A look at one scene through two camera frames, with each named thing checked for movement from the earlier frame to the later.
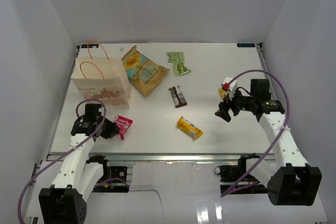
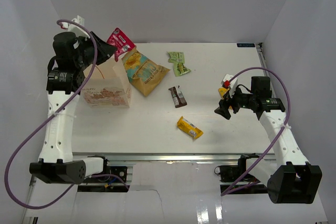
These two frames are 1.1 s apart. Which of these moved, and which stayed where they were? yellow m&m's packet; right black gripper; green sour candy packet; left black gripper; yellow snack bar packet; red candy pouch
Moved: red candy pouch; left black gripper
Stayed: green sour candy packet; yellow m&m's packet; yellow snack bar packet; right black gripper
